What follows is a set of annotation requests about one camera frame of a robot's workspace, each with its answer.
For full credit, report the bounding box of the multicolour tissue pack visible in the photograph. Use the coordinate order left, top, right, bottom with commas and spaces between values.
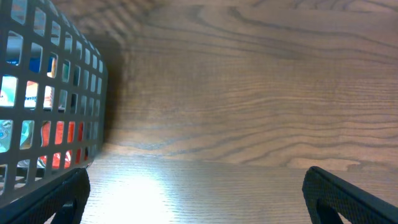
1, 31, 58, 110

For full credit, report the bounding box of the orange pasta bag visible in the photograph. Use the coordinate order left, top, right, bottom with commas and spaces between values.
37, 121, 95, 173

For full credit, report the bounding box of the grey plastic basket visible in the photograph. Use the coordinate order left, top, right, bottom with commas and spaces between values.
1, 0, 108, 206

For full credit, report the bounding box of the white teal small packet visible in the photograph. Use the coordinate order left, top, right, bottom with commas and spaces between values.
0, 119, 35, 153

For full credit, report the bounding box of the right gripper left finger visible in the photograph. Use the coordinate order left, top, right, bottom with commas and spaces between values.
1, 168, 90, 224

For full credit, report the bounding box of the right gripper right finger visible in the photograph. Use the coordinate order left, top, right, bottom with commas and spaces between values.
302, 166, 397, 224

